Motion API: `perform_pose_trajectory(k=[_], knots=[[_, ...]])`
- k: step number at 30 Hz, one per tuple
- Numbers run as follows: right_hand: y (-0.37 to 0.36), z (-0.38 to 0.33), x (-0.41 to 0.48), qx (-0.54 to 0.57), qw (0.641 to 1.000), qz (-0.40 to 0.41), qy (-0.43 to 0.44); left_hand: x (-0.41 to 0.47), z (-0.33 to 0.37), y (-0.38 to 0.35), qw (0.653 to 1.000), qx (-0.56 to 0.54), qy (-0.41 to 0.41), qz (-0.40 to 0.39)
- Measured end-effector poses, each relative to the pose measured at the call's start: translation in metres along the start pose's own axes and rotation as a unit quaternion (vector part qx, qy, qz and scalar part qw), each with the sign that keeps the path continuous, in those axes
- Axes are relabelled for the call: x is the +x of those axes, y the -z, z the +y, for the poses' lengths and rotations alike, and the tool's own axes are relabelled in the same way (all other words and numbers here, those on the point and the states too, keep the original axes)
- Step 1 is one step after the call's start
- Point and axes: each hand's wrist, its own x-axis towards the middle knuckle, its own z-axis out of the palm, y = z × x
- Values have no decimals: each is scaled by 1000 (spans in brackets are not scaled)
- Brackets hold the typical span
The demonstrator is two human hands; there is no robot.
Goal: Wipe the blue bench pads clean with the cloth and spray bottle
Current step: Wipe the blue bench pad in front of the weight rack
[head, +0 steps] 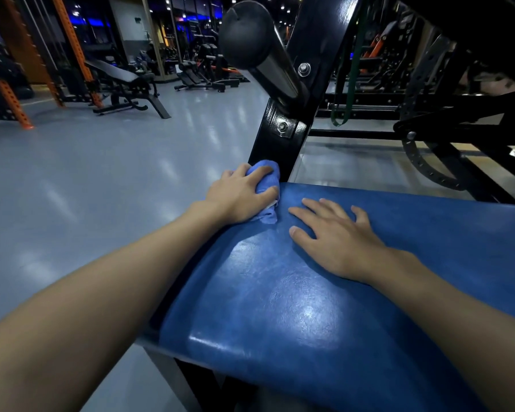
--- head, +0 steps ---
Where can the person's left hand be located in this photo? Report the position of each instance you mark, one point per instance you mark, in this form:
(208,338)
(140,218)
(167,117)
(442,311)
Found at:
(236,195)

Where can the person's right hand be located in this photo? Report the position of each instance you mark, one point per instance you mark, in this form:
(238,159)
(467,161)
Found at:
(343,246)

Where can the blue microfibre cloth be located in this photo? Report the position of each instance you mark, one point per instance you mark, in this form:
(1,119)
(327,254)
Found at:
(270,178)

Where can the blue bench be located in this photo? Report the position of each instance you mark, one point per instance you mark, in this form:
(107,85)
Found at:
(283,321)

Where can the person's left forearm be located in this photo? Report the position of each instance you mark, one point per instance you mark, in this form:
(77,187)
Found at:
(90,313)

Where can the person's right forearm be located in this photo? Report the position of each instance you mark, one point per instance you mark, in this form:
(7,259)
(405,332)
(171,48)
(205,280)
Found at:
(463,330)

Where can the black incline bench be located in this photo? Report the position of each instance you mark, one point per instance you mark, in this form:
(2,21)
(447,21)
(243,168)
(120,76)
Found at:
(197,79)

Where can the green resistance band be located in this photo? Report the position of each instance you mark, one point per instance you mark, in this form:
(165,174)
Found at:
(354,72)

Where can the grey perforated adjustment plate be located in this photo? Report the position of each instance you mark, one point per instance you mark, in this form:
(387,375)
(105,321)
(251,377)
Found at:
(416,81)

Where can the black gym machine frame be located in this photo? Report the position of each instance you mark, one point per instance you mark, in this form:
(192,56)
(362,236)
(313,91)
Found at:
(476,115)
(322,38)

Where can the orange perforated rack post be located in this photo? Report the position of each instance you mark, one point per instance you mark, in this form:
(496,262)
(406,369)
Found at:
(10,98)
(75,47)

